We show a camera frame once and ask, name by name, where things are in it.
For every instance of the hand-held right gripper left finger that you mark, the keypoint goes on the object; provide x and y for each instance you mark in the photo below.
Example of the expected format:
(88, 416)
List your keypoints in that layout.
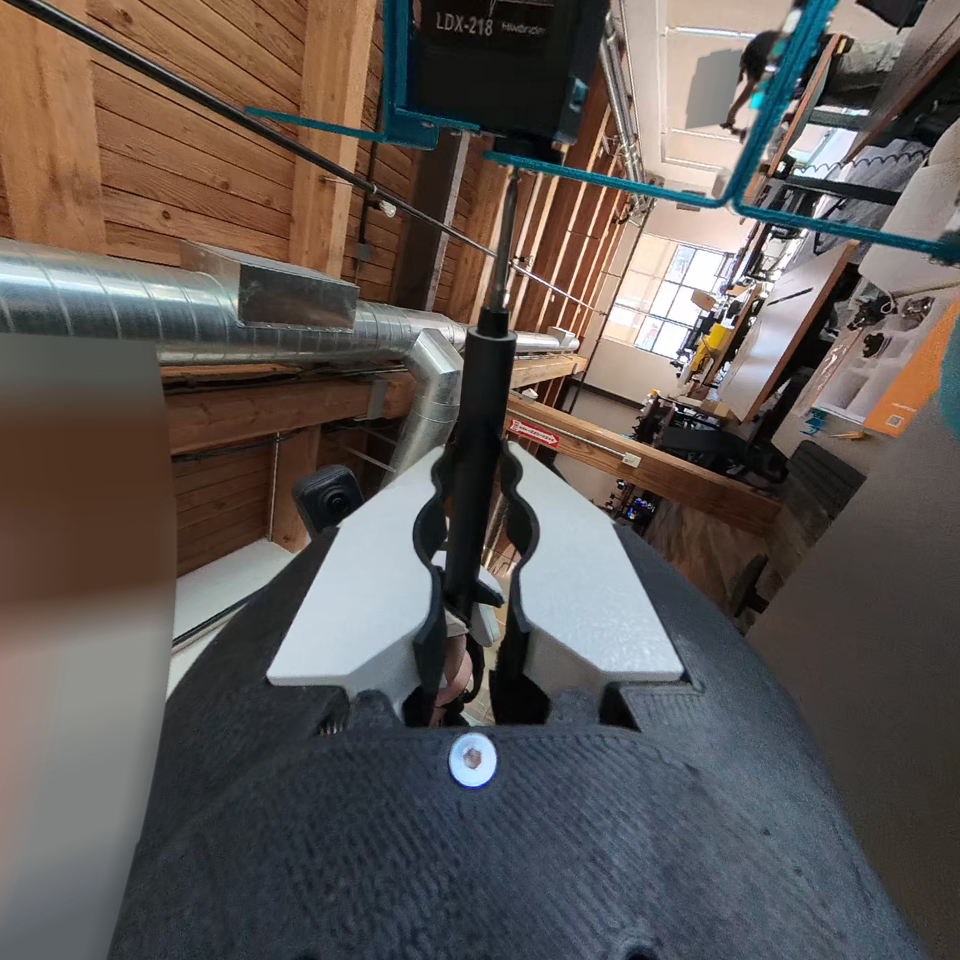
(360, 600)

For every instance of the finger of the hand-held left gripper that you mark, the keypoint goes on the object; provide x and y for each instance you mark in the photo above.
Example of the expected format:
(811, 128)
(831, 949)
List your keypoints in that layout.
(484, 615)

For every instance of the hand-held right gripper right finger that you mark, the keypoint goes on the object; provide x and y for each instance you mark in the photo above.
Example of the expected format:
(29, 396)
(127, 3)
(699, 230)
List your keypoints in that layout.
(592, 600)

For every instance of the black electric screwdriver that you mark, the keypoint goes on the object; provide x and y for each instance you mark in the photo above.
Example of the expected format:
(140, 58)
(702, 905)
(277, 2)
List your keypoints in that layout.
(480, 420)

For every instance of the blue toy robot arm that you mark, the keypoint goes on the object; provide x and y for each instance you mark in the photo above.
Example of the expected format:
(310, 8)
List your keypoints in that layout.
(495, 67)

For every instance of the person's left hand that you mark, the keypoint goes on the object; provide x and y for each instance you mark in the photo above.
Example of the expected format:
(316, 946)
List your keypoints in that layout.
(461, 675)

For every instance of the red and white sign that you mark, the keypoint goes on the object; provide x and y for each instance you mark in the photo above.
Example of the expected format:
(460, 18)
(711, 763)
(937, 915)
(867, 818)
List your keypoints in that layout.
(534, 435)

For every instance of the dark office chair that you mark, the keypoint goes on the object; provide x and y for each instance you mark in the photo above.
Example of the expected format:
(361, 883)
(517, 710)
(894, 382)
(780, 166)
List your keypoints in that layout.
(821, 480)

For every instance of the yellow object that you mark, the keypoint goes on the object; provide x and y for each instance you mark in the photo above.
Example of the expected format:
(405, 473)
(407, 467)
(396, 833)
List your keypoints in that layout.
(712, 346)

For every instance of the large paned window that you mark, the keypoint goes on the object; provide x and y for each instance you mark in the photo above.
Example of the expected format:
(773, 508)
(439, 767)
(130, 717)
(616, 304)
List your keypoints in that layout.
(675, 300)

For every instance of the white table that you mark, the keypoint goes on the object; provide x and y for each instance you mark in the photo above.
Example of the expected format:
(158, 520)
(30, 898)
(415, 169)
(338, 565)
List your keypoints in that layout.
(780, 337)

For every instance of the thin black metal rod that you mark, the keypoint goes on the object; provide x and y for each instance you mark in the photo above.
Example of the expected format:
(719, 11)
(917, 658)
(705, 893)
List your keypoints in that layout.
(315, 152)

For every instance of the orange box with foam tray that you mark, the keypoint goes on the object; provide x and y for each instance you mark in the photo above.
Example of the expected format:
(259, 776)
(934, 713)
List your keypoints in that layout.
(900, 405)

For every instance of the white paper roll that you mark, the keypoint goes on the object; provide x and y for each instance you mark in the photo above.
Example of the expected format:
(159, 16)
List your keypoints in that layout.
(922, 225)

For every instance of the ceiling pipes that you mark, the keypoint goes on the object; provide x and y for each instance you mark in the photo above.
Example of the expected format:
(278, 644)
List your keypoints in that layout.
(622, 90)

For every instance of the silver metal air duct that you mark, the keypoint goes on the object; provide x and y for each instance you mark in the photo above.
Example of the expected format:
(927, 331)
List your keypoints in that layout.
(112, 300)

